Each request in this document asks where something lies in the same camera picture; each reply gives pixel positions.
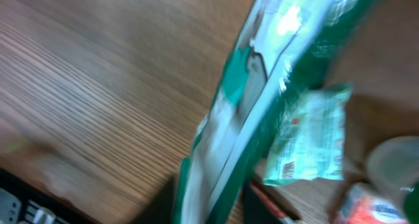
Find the red stick sachet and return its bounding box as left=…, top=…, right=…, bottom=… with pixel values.
left=245, top=182, right=296, bottom=224

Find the green lid glass jar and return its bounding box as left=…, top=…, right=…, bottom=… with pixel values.
left=366, top=136, right=418, bottom=223

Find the teal tissue packet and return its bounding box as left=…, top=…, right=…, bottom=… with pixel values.
left=263, top=83, right=352, bottom=186

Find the green packaged goods bag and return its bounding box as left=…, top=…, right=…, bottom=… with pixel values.
left=172, top=0, right=376, bottom=223

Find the red carton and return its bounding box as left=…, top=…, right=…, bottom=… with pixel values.
left=333, top=183, right=409, bottom=224

